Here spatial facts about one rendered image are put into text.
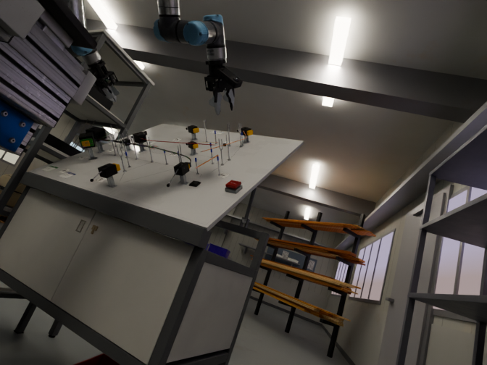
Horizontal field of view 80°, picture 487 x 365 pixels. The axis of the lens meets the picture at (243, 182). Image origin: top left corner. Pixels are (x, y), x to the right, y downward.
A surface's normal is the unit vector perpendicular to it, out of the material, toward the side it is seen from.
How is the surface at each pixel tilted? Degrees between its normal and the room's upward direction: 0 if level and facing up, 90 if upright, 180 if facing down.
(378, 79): 90
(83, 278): 90
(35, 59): 90
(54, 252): 90
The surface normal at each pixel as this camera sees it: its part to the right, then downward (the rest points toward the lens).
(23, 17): 0.93, 0.26
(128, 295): -0.37, -0.39
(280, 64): -0.16, -0.34
